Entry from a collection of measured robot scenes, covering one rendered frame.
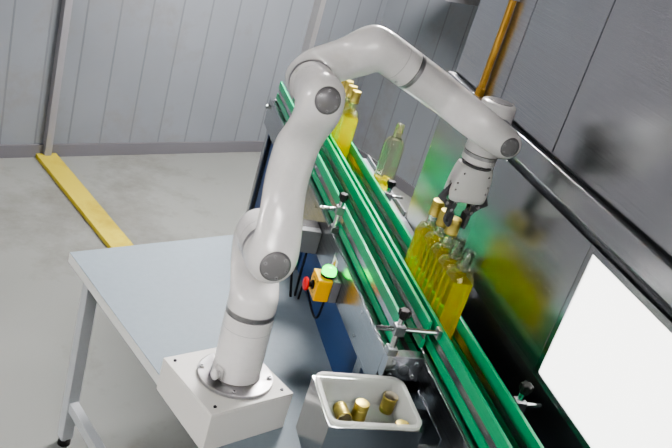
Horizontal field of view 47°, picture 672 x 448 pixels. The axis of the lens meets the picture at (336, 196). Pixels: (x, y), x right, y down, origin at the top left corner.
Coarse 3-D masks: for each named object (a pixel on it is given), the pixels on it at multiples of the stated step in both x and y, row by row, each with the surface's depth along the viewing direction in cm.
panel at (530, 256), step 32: (512, 160) 201; (512, 192) 195; (544, 192) 185; (480, 224) 208; (512, 224) 193; (544, 224) 180; (576, 224) 171; (480, 256) 205; (512, 256) 191; (544, 256) 178; (576, 256) 167; (608, 256) 159; (480, 288) 203; (512, 288) 189; (544, 288) 176; (576, 288) 165; (640, 288) 149; (512, 320) 187; (544, 320) 174; (544, 352) 173; (544, 384) 171
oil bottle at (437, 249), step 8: (432, 248) 199; (440, 248) 197; (448, 248) 197; (432, 256) 199; (424, 264) 202; (432, 264) 198; (424, 272) 202; (432, 272) 198; (424, 280) 201; (424, 288) 200
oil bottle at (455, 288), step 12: (444, 276) 191; (456, 276) 186; (468, 276) 187; (444, 288) 190; (456, 288) 187; (468, 288) 188; (444, 300) 189; (456, 300) 189; (444, 312) 190; (456, 312) 191; (444, 324) 191; (456, 324) 192
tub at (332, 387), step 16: (320, 384) 174; (336, 384) 180; (352, 384) 181; (368, 384) 182; (384, 384) 183; (400, 384) 183; (320, 400) 170; (336, 400) 182; (352, 400) 183; (368, 400) 184; (400, 400) 181; (368, 416) 180; (384, 416) 182; (400, 416) 179; (416, 416) 173
